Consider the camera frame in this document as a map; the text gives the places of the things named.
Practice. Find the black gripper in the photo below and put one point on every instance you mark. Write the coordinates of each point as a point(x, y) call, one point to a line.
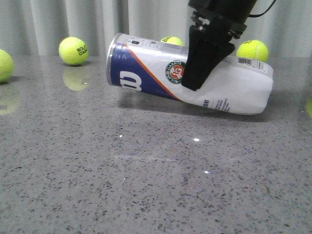
point(216, 22)

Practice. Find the white blue tennis ball can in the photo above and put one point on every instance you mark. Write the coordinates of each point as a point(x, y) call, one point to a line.
point(236, 85)

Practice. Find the centre tennis ball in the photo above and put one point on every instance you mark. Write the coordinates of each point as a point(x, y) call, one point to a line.
point(172, 40)

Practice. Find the right tennis ball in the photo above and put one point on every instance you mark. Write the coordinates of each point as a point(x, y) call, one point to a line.
point(253, 49)

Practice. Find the Roland Garros labelled tennis ball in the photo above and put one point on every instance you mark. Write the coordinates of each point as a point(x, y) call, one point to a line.
point(73, 51)

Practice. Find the far-left tennis ball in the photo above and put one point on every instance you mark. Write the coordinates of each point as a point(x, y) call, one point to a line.
point(6, 66)

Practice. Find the grey pleated curtain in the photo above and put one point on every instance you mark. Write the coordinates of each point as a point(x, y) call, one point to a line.
point(36, 27)

